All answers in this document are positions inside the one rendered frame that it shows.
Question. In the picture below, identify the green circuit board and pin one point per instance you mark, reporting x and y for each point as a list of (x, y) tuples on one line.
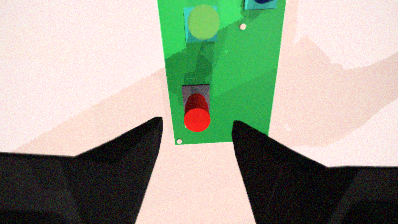
[(221, 59)]

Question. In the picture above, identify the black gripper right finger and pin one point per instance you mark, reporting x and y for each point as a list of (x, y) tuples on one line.
[(284, 186)]

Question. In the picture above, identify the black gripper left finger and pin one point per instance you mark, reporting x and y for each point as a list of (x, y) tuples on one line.
[(106, 184)]

